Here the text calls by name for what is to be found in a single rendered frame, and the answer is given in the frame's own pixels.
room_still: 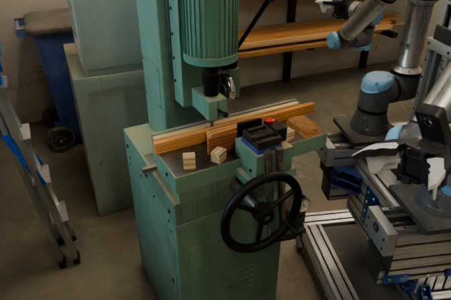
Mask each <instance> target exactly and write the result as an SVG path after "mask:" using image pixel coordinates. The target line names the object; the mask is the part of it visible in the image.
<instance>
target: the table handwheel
mask: <svg viewBox="0 0 451 300"><path fill-rule="evenodd" d="M272 181H282V182H285V183H286V184H288V185H289V186H290V187H291V189H290V190H289V191H287V192H286V193H285V194H284V195H283V196H281V197H280V198H278V199H277V200H276V201H274V202H273V203H271V204H270V205H268V204H267V203H266V202H259V200H257V198H255V196H253V194H252V193H251V191H253V190H254V189H255V188H257V187H259V186H261V185H263V184H265V183H269V182H272ZM230 187H231V188H232V189H233V190H234V191H235V193H234V195H233V196H232V198H231V199H230V200H229V201H228V204H227V205H226V207H225V209H224V211H223V214H222V217H221V223H220V232H221V236H222V239H223V241H224V243H225V244H226V245H227V247H229V248H230V249H232V250H233V251H236V252H239V253H253V252H257V251H260V250H263V249H265V248H268V247H269V246H271V245H273V244H274V243H275V242H277V241H278V240H279V239H281V238H282V237H283V236H284V235H285V234H286V233H287V232H288V231H289V228H288V226H287V225H286V223H287V222H288V221H291V222H292V223H294V222H295V220H296V219H297V216H298V214H299V212H300V209H301V204H302V198H303V196H302V190H301V186H300V184H299V182H298V181H297V180H296V179H295V178H294V177H293V176H291V175H290V174H287V173H285V172H277V171H276V172H267V173H264V174H261V175H258V176H257V177H254V178H253V179H251V180H249V181H248V182H247V183H245V184H244V185H243V184H242V183H241V182H240V181H239V180H238V179H234V180H233V181H232V182H231V183H230ZM292 194H293V205H292V208H291V210H290V213H289V214H288V216H287V218H286V220H285V221H284V222H283V224H282V225H281V226H280V227H279V228H278V229H277V230H276V231H275V232H274V233H272V234H271V235H270V236H268V237H267V238H265V239H263V240H261V237H262V231H263V227H264V226H265V225H267V224H269V223H270V222H271V221H272V220H273V218H274V210H273V209H274V208H275V207H277V206H278V205H280V204H281V203H282V202H283V201H284V200H285V199H287V198H289V197H290V196H291V195H292ZM242 200H243V201H244V202H245V203H246V204H247V205H243V204H241V203H240V202H241V201H242ZM236 208H237V209H241V210H244V211H248V212H250V213H251V214H252V217H253V218H254V219H255V220H256V221H257V222H258V231H257V235H256V242H255V243H252V244H241V243H239V242H237V241H235V240H234V239H233V238H232V236H231V234H230V222H231V219H232V216H233V213H234V211H235V209H236Z"/></svg>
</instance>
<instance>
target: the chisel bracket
mask: <svg viewBox="0 0 451 300"><path fill-rule="evenodd" d="M192 104H193V107H194V108H195V109H196V110H197V111H199V112H200V113H201V114H202V115H203V116H204V117H205V118H206V119H208V120H209V121H212V120H215V119H220V118H223V115H222V114H221V113H220V112H218V111H217V109H220V110H222V111H227V98H226V97H224V96H223V95H222V94H221V93H219V95H217V96H214V97H208V96H205V95H204V88H203V86H200V87H194V88H192Z"/></svg>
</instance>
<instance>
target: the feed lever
mask: <svg viewBox="0 0 451 300"><path fill-rule="evenodd" d="M274 1H275V0H265V2H264V3H263V5H262V7H261V8H260V9H259V11H258V13H257V14H256V16H255V17H254V19H253V20H252V22H251V24H250V25H249V26H248V28H247V30H246V31H245V32H244V35H243V36H242V37H241V39H240V41H239V42H238V49H239V48H240V46H241V45H242V43H243V42H244V40H245V39H246V37H247V36H248V34H249V33H250V31H251V30H252V28H253V27H254V25H255V24H256V22H257V21H258V19H259V18H260V16H261V15H262V13H263V12H264V10H265V9H266V7H267V6H268V4H269V3H272V2H274ZM237 65H238V60H237V61H235V62H234V63H232V64H229V65H225V66H221V67H220V68H221V69H222V70H231V69H235V68H236V67H237Z"/></svg>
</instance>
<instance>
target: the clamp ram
mask: <svg viewBox="0 0 451 300"><path fill-rule="evenodd" d="M261 125H262V119H261V118H260V117H259V118H256V119H251V120H248V121H243V122H240V123H237V138H239V137H242V130H245V129H249V128H253V127H256V126H261Z"/></svg>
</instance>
